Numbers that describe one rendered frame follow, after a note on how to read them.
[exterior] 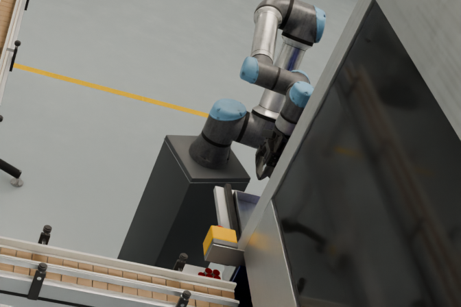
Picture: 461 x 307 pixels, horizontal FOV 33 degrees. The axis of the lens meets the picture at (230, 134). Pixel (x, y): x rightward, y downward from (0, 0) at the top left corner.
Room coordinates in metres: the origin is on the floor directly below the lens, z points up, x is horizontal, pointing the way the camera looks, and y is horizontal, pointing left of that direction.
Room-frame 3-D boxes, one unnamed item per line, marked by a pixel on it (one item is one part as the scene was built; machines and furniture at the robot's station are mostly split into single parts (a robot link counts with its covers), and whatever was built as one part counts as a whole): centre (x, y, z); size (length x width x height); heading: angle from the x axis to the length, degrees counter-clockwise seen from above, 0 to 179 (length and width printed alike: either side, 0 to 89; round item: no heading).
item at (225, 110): (2.44, 0.03, 0.96); 0.13 x 0.12 x 0.14; 99
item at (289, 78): (2.22, -0.11, 1.29); 0.11 x 0.11 x 0.08; 9
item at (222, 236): (1.72, -0.10, 0.99); 0.08 x 0.07 x 0.07; 19
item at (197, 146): (2.44, 0.04, 0.84); 0.15 x 0.15 x 0.10
